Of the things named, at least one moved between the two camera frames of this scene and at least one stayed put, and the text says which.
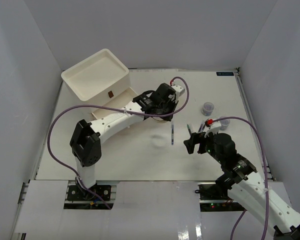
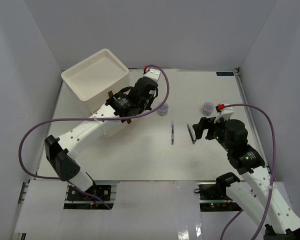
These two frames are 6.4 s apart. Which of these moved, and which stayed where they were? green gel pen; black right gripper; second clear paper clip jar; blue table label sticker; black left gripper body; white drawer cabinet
Moved: black left gripper body; black right gripper
Stayed: blue table label sticker; second clear paper clip jar; white drawer cabinet; green gel pen
